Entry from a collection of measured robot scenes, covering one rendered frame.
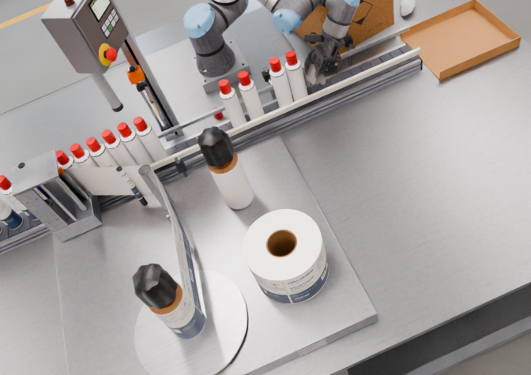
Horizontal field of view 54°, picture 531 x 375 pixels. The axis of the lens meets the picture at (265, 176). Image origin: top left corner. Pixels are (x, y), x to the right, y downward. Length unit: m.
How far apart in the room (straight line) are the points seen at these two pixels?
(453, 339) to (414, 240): 0.63
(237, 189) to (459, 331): 1.00
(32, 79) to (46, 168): 2.58
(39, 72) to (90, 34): 2.71
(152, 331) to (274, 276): 0.39
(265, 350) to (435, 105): 0.95
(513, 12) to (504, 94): 1.70
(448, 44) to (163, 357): 1.39
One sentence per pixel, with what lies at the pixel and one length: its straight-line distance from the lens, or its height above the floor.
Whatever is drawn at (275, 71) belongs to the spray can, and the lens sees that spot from 1.66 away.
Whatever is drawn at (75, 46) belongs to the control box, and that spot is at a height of 1.39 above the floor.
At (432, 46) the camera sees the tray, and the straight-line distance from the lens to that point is 2.00.
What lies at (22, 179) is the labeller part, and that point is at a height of 1.14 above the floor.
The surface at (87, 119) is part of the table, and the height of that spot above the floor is 0.83.
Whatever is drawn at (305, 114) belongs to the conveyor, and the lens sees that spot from 1.78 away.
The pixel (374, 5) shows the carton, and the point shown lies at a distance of 1.96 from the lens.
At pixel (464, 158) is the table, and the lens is 1.66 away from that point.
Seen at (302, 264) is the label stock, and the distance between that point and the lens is 1.27.
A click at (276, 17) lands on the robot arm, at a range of 1.54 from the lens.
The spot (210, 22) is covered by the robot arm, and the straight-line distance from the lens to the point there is 1.89.
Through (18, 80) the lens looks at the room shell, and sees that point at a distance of 4.22.
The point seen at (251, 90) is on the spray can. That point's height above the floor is 1.03.
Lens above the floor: 2.14
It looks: 51 degrees down
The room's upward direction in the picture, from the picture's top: 21 degrees counter-clockwise
